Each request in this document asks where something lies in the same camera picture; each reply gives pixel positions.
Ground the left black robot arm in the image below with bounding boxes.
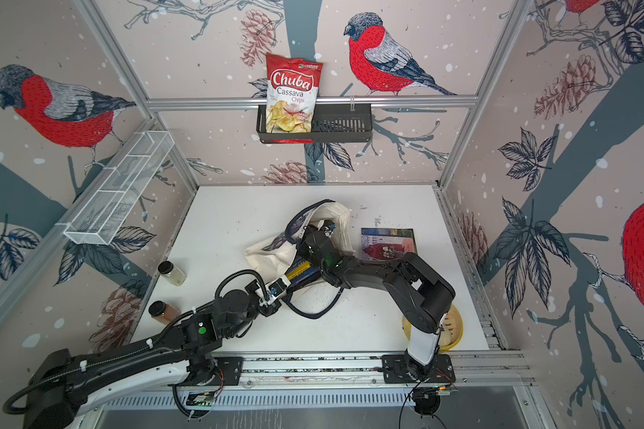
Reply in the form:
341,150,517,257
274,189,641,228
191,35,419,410
3,269,290,428

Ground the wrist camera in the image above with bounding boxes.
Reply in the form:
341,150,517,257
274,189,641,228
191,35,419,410
268,275,291,300
320,221,336,238

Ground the cream canvas tote bag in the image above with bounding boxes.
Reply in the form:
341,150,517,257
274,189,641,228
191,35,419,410
243,199,354,283

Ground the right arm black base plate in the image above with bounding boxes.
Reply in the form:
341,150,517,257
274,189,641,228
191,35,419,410
381,353,456,384

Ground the Hamlet castle cover book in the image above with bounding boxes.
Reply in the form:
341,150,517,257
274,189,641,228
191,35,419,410
361,228,417,261

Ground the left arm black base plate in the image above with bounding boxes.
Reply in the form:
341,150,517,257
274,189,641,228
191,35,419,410
215,357,244,387

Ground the yellow spine book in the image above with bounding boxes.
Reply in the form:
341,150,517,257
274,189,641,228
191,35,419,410
286,257,311,281

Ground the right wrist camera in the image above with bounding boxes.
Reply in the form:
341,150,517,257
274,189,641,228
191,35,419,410
320,221,336,238

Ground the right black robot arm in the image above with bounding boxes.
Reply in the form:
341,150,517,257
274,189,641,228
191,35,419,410
296,227,456,380

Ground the yellow bamboo steamer basket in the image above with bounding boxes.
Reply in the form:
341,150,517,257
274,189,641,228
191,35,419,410
401,304,465,352

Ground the brown spice jar black lid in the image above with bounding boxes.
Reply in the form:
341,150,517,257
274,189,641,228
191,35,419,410
148,300,181,325

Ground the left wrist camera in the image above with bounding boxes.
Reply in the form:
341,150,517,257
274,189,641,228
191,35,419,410
268,275,291,300

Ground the circuit board under base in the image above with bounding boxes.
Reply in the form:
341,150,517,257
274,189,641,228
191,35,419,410
184,391,218,409
414,385,459,400

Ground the Chuba cassava chips bag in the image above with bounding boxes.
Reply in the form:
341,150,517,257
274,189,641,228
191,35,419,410
264,54,323,134

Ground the black wire wall basket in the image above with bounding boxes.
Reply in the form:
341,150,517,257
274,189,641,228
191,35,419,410
256,104,373,144

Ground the clear spice jar black lid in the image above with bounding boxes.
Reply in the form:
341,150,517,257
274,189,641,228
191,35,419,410
157,260,187,287

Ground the circuit board under right base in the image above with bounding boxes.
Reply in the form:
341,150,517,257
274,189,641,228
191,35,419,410
414,385,459,400

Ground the circuit board under left base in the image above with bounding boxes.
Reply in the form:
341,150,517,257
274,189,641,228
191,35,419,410
184,391,218,409

